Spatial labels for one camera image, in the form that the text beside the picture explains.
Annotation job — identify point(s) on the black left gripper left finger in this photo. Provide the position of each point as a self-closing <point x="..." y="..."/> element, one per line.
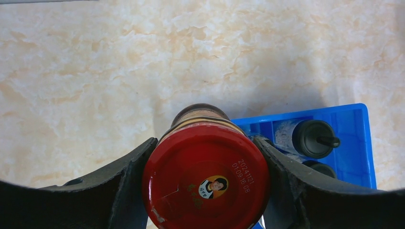
<point x="107" y="198"/>

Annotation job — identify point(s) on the black pourer cap grain jar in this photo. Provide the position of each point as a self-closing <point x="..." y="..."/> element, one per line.
<point x="310" y="138"/>

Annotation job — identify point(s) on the blue plastic divided bin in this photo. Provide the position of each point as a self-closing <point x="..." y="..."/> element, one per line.
<point x="352" y="160"/>

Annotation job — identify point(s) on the red cap brown sauce bottle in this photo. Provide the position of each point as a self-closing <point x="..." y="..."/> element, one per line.
<point x="205" y="173"/>

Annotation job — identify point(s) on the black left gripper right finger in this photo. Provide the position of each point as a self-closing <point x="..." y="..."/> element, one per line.
<point x="303" y="198"/>

